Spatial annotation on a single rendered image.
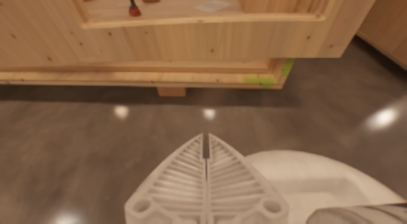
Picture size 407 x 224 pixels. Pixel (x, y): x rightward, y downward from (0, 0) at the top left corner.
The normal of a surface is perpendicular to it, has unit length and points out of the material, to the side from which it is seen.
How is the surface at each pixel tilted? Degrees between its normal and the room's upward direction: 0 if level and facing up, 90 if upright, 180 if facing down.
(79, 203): 0
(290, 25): 90
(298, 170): 0
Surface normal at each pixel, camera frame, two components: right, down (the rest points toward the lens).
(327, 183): -0.01, 0.42
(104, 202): -0.01, -0.69
